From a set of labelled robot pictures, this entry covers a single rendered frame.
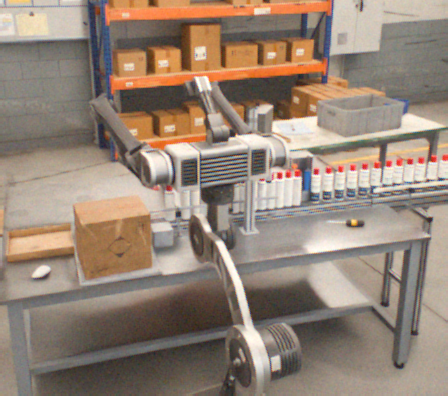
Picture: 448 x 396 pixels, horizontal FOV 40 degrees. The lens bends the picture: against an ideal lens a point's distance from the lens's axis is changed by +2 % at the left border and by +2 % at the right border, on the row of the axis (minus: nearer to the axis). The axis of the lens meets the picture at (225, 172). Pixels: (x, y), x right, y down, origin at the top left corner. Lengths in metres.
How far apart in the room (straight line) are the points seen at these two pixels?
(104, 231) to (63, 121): 4.77
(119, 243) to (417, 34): 7.42
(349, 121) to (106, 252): 2.73
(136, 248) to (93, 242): 0.20
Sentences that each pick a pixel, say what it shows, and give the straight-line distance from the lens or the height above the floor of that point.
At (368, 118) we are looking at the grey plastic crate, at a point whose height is 0.94.
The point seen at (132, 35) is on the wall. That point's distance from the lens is 7.38.
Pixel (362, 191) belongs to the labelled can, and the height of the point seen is 0.92.
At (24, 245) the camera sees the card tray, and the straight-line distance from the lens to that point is 3.18.
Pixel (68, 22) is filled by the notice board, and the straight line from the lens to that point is 7.06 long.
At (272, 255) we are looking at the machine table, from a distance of 2.95.
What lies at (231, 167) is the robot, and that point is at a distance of 2.29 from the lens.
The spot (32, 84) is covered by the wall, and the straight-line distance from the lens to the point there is 7.22.
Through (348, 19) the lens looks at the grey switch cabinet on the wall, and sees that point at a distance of 8.27.
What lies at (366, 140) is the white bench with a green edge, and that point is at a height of 0.79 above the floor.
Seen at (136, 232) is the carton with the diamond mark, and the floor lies 1.04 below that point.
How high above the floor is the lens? 2.23
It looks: 21 degrees down
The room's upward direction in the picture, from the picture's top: straight up
